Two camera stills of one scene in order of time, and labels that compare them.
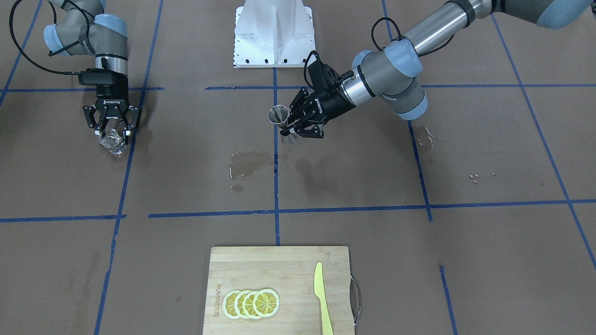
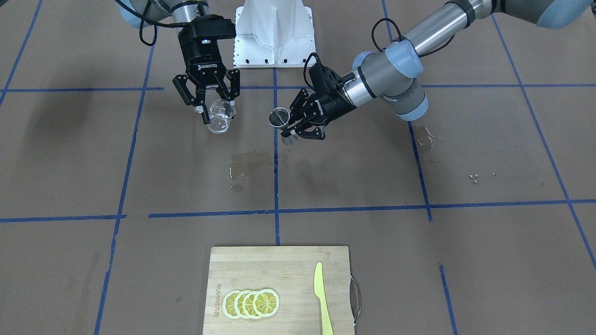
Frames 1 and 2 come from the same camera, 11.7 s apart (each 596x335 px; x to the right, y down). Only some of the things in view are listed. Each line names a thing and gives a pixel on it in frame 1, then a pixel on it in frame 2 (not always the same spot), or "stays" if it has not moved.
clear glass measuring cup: x=112 y=141 -> x=220 y=111
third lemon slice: x=238 y=304 stays
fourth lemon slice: x=228 y=304 stays
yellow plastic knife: x=320 y=291 stays
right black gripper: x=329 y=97 stays
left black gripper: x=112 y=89 -> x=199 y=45
